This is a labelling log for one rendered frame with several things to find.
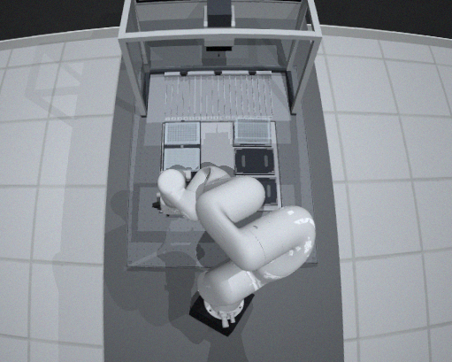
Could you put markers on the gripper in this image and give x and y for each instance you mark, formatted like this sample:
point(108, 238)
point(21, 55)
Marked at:
point(164, 208)

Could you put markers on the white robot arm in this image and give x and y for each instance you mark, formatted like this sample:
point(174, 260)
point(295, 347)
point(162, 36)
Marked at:
point(278, 243)

